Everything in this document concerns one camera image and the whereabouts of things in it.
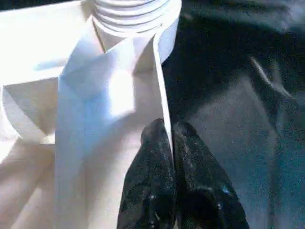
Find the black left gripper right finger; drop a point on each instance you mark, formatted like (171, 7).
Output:
(202, 190)

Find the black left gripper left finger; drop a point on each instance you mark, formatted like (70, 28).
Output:
(150, 186)

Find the white plastic table leg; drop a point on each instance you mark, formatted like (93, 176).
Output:
(133, 14)

